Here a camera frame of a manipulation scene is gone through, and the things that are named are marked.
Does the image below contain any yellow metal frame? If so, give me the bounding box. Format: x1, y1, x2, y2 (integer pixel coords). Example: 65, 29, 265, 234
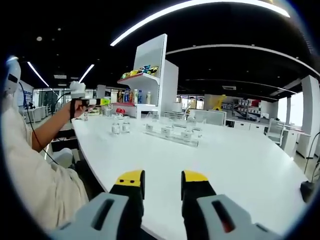
212, 94, 228, 111

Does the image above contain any white desk with drawers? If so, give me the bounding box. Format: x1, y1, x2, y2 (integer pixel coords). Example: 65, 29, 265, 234
226, 118, 268, 133

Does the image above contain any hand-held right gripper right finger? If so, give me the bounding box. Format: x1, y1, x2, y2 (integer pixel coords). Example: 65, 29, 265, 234
180, 170, 282, 240

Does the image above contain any black white office chair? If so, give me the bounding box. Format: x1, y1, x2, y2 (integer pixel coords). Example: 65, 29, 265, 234
49, 128, 81, 171

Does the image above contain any operator in beige shirt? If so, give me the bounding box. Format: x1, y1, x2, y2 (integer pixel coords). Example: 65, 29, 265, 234
1, 94, 89, 232

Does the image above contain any clear acrylic reagent rack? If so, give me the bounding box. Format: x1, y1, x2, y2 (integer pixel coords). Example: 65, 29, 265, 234
142, 111, 201, 149

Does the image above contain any small clear glass cup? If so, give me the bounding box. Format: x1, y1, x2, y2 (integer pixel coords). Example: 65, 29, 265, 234
192, 124, 204, 141

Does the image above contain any black monitor cable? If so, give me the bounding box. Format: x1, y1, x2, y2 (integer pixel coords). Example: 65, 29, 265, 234
304, 132, 320, 183

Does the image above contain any background storage rack with boxes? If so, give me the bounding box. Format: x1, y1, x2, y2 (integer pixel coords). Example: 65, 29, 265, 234
226, 98, 263, 118

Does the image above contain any white display shelf red trim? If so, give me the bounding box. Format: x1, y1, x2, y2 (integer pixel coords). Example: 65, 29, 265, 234
111, 33, 168, 120

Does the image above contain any straight ceiling light strip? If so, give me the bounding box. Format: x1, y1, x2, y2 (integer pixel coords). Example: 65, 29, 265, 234
26, 61, 50, 88
78, 64, 95, 84

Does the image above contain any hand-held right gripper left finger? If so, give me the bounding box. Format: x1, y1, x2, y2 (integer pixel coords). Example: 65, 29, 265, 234
49, 169, 146, 240

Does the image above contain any black wrist strap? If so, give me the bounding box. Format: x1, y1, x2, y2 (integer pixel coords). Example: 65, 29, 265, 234
69, 99, 77, 123

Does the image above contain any thin device cable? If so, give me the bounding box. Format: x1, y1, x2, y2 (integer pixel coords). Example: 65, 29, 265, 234
17, 81, 60, 166

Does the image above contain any person's left hand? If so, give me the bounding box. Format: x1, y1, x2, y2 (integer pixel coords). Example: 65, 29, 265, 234
74, 99, 97, 119

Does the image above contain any white worn device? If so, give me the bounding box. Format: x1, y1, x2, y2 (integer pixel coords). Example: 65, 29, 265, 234
3, 56, 22, 97

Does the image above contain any black small device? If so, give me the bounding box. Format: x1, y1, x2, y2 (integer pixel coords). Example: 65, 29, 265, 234
299, 181, 316, 203

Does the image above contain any curved ceiling light strip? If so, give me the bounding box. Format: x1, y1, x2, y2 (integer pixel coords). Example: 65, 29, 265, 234
109, 0, 291, 47

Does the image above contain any pile of colourful snack packets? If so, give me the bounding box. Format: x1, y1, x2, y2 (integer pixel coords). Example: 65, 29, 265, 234
121, 64, 160, 80

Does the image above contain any grey mesh office chair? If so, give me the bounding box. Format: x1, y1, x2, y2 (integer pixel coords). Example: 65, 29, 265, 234
193, 109, 228, 126

